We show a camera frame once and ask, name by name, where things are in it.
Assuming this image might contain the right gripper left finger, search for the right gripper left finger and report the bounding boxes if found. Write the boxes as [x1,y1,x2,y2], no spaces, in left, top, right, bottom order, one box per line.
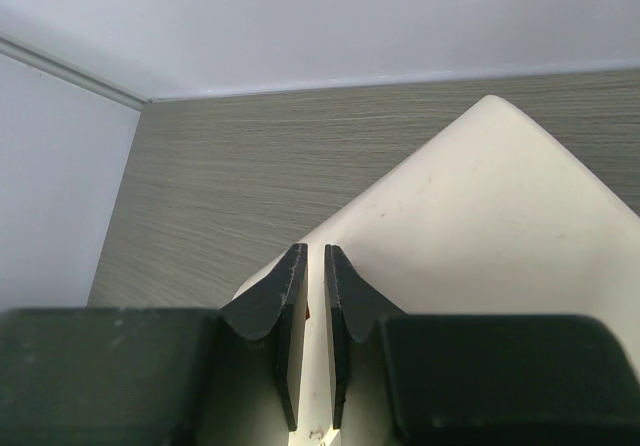
[221,243,308,431]

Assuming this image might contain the cream cylindrical drawer organizer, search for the cream cylindrical drawer organizer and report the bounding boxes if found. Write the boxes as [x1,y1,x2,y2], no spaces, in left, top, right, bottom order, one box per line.
[198,96,639,445]

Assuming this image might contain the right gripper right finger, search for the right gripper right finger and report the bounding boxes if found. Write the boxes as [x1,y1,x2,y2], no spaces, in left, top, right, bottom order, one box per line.
[324,244,405,429]

